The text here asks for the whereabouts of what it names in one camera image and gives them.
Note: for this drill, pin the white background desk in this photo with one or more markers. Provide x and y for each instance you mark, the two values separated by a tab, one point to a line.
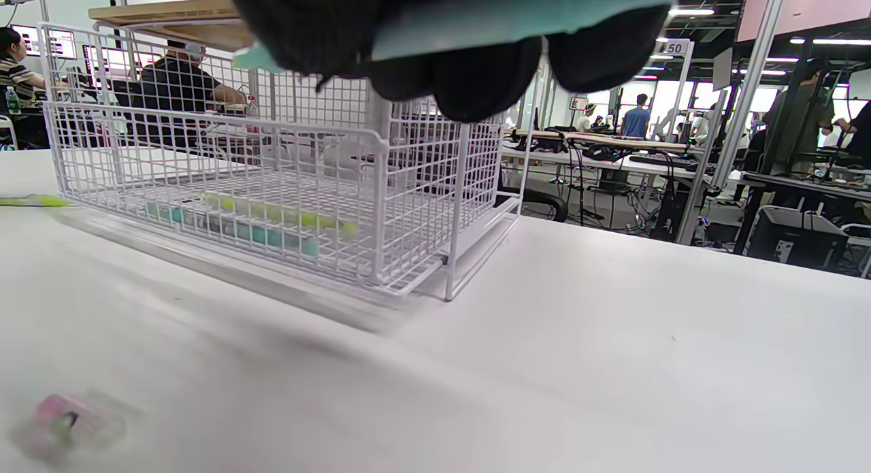
612	146

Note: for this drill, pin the computer monitor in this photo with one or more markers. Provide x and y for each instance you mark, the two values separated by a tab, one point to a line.
47	43

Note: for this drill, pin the pink highlighter cap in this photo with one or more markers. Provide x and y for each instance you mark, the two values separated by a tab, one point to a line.
61	418

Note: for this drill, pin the white numbered sign post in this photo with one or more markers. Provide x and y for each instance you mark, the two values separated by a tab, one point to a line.
675	48

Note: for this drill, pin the person's right hand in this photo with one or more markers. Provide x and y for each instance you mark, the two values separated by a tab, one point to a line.
326	24

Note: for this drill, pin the teal double-ended highlighter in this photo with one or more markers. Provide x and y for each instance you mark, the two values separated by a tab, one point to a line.
510	20
258	233

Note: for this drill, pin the green double-ended highlighter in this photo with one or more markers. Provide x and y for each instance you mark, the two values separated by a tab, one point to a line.
286	214
41	201

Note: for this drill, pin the aluminium profile post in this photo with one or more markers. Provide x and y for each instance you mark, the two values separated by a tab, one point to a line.
748	85

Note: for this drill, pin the pale wall screen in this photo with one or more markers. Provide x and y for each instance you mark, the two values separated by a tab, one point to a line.
810	7

